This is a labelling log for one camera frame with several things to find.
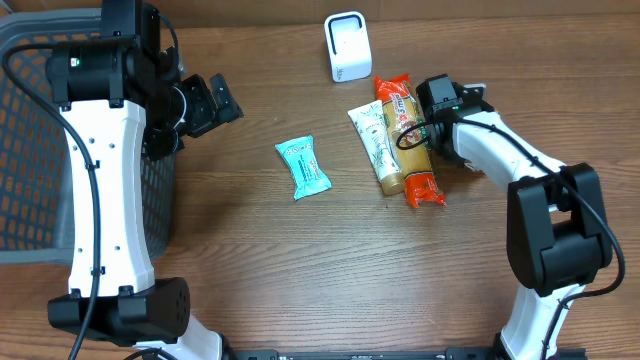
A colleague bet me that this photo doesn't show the grey plastic shopping basket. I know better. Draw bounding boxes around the grey plastic shopping basket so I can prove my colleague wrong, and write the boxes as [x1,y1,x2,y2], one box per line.
[1,8,175,265]

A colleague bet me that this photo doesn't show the orange spaghetti packet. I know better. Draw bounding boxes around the orange spaghetti packet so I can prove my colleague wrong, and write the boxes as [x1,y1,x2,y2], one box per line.
[374,74,446,208]

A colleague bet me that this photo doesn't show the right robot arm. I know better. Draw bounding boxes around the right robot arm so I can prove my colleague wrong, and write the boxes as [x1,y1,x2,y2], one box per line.
[416,74,625,359]

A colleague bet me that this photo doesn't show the white cosmetic tube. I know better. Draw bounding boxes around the white cosmetic tube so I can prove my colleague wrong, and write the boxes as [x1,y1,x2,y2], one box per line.
[347,100,405,196]

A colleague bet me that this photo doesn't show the white barcode scanner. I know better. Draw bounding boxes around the white barcode scanner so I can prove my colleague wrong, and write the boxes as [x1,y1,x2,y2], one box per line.
[324,11,373,83]

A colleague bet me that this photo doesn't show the teal snack packet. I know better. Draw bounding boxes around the teal snack packet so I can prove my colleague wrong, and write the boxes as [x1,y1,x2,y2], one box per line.
[275,135,332,201]

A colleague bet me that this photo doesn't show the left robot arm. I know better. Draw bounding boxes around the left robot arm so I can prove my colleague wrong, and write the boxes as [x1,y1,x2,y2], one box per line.
[46,1,242,359]

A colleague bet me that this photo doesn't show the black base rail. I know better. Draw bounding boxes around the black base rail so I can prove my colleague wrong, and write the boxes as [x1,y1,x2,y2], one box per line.
[219,347,589,360]

